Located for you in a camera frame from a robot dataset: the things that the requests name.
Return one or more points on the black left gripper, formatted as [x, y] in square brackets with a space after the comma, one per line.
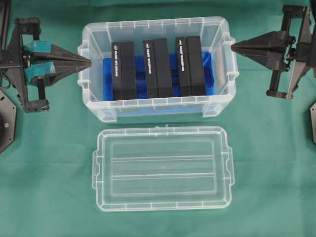
[51, 64]

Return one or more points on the black camera box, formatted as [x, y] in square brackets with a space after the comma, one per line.
[157, 68]
[190, 66]
[123, 70]

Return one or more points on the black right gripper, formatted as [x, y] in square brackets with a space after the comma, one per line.
[300, 54]

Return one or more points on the black camera box middle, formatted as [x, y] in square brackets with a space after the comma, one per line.
[157, 68]

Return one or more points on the clear plastic box lid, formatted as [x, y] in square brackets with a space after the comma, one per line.
[163, 168]

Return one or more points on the clear plastic storage box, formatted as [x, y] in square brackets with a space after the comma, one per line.
[215, 38]

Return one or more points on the blue foam liner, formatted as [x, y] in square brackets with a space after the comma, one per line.
[141, 76]

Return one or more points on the black camera box left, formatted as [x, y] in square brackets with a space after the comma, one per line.
[123, 70]

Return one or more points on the black camera box right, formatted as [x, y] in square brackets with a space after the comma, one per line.
[190, 66]

